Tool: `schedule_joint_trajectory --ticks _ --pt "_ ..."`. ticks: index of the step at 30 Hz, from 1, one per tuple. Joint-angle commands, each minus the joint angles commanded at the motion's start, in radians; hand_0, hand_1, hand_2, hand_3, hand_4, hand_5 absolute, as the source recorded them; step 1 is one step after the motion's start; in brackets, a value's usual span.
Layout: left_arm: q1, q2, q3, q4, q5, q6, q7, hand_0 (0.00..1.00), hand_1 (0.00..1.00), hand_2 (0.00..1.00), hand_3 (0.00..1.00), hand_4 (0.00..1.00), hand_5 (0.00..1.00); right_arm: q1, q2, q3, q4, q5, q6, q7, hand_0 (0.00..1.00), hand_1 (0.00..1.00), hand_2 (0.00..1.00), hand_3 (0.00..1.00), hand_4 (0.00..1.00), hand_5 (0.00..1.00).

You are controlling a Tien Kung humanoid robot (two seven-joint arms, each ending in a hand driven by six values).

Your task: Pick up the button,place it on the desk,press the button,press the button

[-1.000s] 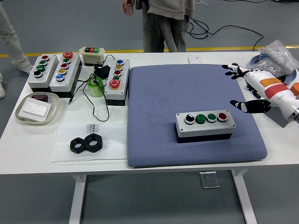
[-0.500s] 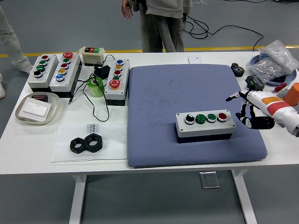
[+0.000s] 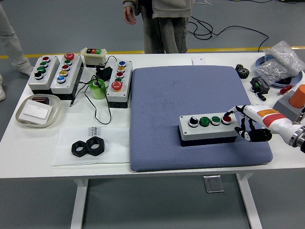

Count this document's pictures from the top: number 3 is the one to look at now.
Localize black floor cable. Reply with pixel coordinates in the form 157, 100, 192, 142
188, 16, 270, 52

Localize blue plate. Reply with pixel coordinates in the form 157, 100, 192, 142
254, 56, 304, 88

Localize blue-grey textured mat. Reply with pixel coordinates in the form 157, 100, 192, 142
130, 65, 274, 172

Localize white wall switch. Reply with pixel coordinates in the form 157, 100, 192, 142
19, 99, 53, 125

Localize black adapter cable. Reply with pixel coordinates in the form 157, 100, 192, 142
70, 55, 117, 125

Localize person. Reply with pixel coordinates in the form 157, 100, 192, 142
122, 0, 195, 54
0, 2, 35, 102

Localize black power adapter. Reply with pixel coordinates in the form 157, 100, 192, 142
95, 66, 113, 81

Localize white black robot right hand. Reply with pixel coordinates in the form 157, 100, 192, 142
223, 104, 300, 144

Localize grey box blue-yellow-red-green-red buttons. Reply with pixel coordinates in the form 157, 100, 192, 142
106, 60, 133, 109

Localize person's right hand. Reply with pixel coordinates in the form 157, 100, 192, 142
123, 6, 137, 26

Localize silver floor plate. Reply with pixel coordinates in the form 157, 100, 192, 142
203, 175, 225, 193

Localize grey selector four-button control box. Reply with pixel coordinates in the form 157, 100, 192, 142
177, 114, 240, 147

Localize white table leg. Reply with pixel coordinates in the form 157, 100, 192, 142
234, 173, 263, 229
70, 177, 89, 229

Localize clear bag of washers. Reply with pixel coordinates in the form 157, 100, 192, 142
253, 58, 298, 85

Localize cream three-button switch box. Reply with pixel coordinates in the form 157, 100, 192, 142
80, 47, 108, 68

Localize grey block base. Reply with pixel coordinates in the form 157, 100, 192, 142
272, 90, 305, 124

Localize grey box red-green-red-yellow-blue buttons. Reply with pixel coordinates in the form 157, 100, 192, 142
50, 52, 84, 100

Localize green film roll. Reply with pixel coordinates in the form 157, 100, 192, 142
89, 78, 107, 100

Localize dark brown small block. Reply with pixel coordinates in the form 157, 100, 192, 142
32, 96, 50, 105

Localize black metal gear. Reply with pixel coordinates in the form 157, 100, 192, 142
235, 63, 250, 79

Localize small black hex nut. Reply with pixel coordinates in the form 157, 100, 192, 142
71, 140, 89, 157

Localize orange cylinder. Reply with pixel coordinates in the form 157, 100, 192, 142
288, 84, 305, 108

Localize bubble wrap bag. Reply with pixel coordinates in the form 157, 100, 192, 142
263, 40, 305, 77

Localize beige shallow dish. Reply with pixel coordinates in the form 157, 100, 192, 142
15, 94, 61, 129

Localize large black hex nut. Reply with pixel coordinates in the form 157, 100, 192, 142
85, 136, 106, 157

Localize clear printed plastic bag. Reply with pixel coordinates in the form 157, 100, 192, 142
52, 126, 131, 167

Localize black green terminal module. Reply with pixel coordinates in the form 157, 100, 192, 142
249, 76, 271, 94

